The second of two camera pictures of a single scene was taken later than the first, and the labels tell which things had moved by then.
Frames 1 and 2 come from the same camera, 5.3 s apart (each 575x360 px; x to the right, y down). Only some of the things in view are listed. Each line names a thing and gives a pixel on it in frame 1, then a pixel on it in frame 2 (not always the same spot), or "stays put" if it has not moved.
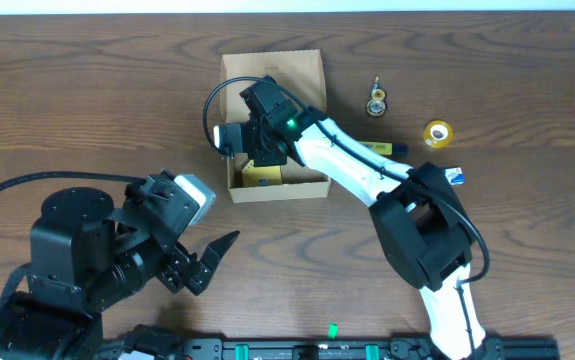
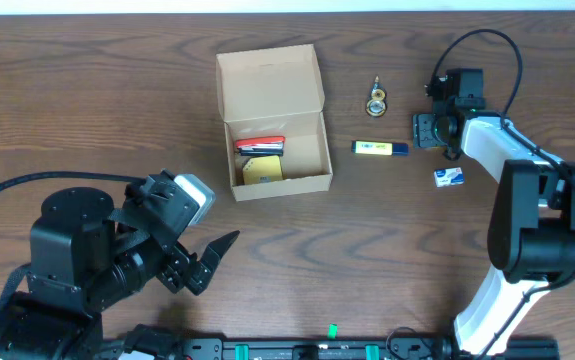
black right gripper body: x=260 y=151 → x=425 y=130
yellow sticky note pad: x=261 y=175 stays put
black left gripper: x=180 y=270 stays put
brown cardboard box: x=300 y=73 stays put
